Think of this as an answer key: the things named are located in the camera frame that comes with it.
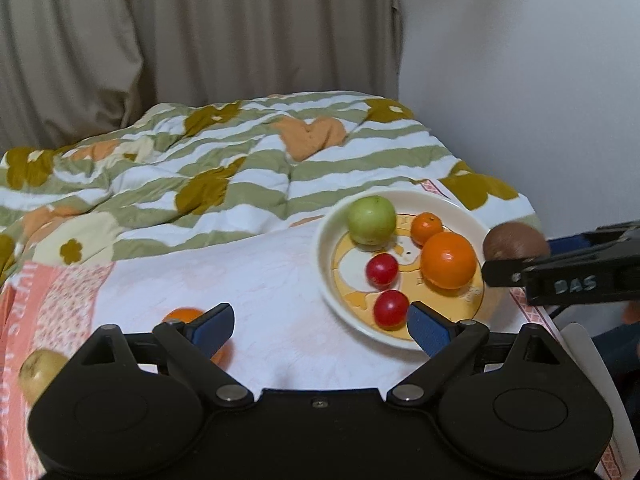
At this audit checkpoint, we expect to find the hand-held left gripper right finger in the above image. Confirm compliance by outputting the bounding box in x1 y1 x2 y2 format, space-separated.
386 301 576 408

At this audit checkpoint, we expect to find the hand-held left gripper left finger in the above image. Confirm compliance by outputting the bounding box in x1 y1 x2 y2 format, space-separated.
67 302 256 408

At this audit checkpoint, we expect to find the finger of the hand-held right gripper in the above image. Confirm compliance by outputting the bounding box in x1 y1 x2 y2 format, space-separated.
481 256 532 289
547 221 640 257

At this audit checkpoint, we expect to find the brown kiwi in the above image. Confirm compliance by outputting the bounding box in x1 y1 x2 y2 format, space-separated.
482 222 551 262

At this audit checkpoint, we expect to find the large orange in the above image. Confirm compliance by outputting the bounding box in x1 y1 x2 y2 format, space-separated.
420 231 477 290
162 307 233 366

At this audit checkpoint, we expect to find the red tomato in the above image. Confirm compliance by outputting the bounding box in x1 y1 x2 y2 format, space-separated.
365 253 399 288
373 289 410 330

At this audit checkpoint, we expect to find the small tangerine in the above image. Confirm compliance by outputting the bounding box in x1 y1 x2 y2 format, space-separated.
411 212 444 246

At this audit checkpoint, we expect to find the cream printed plate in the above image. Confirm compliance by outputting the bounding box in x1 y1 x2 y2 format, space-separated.
311 190 506 352

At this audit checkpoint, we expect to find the green apple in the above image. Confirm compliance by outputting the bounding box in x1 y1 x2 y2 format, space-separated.
347 196 397 246

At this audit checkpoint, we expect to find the pink floral tablecloth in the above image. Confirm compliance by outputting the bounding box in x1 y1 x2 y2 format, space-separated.
0 180 623 480

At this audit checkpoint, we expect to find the green striped flower blanket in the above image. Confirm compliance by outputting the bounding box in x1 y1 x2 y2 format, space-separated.
0 91 543 286

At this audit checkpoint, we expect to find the yellow round pear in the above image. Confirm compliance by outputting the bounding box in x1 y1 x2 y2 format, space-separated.
19 350 71 406

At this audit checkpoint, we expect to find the beige curtain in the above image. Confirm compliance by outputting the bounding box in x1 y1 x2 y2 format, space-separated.
0 0 401 151

